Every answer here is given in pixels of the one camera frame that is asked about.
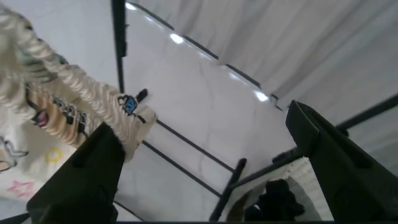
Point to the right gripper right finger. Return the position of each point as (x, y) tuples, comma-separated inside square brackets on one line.
[(351, 180)]

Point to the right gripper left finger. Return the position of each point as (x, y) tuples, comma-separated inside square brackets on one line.
[(84, 183)]

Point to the black garment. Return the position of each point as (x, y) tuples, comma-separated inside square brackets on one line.
[(276, 202)]

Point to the cream printed garment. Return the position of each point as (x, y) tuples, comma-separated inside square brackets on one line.
[(102, 102)]

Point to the white laundry basket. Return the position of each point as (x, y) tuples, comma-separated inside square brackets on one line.
[(308, 177)]

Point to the black clothes rack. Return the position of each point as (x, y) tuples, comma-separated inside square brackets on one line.
[(119, 31)]

